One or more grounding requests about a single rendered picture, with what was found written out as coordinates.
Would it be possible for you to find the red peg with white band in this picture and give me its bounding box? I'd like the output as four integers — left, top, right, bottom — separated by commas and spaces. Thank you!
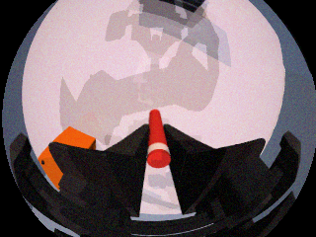
146, 110, 170, 169

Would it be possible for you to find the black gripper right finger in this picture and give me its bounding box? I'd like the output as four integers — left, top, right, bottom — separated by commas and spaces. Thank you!
163, 123, 266, 214

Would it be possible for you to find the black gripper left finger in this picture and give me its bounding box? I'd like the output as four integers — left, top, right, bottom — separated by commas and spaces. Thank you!
48, 123, 149, 217

